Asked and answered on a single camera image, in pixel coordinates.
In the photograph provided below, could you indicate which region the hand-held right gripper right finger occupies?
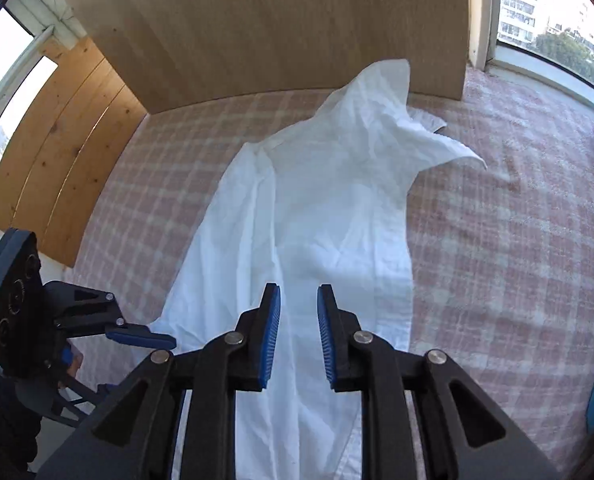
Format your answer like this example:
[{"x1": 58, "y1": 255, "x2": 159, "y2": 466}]
[{"x1": 317, "y1": 284, "x2": 560, "y2": 480}]

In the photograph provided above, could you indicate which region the white button-up shirt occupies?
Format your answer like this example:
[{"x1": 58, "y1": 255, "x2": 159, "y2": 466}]
[{"x1": 132, "y1": 59, "x2": 488, "y2": 480}]

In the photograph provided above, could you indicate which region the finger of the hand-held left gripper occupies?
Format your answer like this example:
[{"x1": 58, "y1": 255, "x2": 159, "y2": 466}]
[
  {"x1": 17, "y1": 376, "x2": 120, "y2": 423},
  {"x1": 44, "y1": 281, "x2": 178, "y2": 352}
]

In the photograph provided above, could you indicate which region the person's left forearm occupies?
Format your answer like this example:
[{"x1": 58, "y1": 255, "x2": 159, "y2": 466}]
[{"x1": 0, "y1": 375, "x2": 42, "y2": 473}]

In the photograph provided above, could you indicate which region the large white-framed window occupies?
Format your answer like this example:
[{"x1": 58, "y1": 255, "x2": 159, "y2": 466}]
[{"x1": 467, "y1": 0, "x2": 594, "y2": 116}]

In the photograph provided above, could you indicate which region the knotty pine plank panel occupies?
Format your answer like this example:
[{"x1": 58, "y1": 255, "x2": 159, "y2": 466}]
[{"x1": 0, "y1": 35, "x2": 150, "y2": 268}]

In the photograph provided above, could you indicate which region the pink plaid blanket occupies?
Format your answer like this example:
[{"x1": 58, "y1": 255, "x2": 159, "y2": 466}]
[{"x1": 64, "y1": 67, "x2": 594, "y2": 476}]

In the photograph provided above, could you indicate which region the white-framed side window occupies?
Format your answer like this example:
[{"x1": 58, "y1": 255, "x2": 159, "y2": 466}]
[{"x1": 0, "y1": 0, "x2": 78, "y2": 196}]

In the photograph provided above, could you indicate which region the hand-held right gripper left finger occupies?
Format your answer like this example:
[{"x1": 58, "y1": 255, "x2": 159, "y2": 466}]
[{"x1": 36, "y1": 282, "x2": 282, "y2": 480}]

